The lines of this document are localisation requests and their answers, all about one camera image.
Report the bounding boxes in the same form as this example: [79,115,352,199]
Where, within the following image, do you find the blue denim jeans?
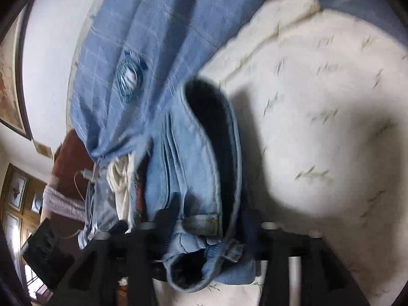
[143,79,257,293]

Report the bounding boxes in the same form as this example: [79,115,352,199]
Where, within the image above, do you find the lilac cloth on headboard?
[42,185,86,222]

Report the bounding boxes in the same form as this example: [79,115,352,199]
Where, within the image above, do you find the wooden door with glass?
[1,164,46,302]

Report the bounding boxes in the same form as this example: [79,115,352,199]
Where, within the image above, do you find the grey patterned quilt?
[78,166,118,249]

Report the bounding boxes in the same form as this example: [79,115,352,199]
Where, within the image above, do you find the white phone charger plug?
[80,164,100,183]

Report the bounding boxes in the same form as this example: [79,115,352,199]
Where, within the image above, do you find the framed horse painting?
[1,0,35,140]

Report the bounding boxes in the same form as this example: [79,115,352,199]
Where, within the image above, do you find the cream leaf-print bedsheet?
[106,0,408,306]

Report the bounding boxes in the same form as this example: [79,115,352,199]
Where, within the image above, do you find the blue plaid blanket with emblem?
[70,0,407,162]

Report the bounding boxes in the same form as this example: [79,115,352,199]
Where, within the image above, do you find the white charging cable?
[72,169,96,240]

